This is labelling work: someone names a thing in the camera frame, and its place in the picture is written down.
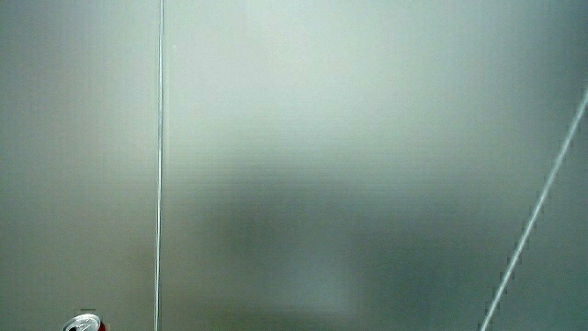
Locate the red soda can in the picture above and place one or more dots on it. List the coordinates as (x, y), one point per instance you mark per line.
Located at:
(85, 323)

